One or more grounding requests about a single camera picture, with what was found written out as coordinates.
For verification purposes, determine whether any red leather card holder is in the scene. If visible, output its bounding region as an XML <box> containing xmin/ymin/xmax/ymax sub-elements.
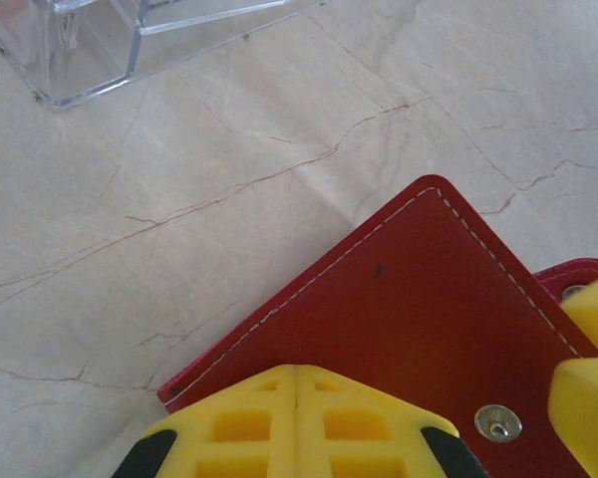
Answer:
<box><xmin>156</xmin><ymin>173</ymin><xmax>598</xmax><ymax>478</ymax></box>

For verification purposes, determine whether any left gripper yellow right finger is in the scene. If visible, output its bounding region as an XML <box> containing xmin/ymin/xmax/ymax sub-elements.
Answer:
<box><xmin>296</xmin><ymin>363</ymin><xmax>489</xmax><ymax>478</ymax></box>

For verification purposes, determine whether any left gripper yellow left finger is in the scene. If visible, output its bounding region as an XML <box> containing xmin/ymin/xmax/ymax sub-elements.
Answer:
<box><xmin>112</xmin><ymin>363</ymin><xmax>298</xmax><ymax>478</ymax></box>

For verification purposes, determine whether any clear acrylic card stand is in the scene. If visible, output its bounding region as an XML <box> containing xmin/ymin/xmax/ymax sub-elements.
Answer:
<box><xmin>0</xmin><ymin>0</ymin><xmax>330</xmax><ymax>112</ymax></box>

